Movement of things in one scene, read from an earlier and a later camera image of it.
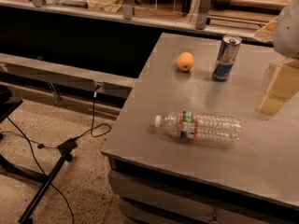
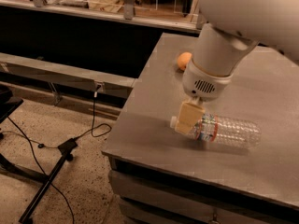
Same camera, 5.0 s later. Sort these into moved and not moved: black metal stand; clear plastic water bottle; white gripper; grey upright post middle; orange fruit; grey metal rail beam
Moved: white gripper; clear plastic water bottle
Not moved: grey upright post middle; grey metal rail beam; orange fruit; black metal stand
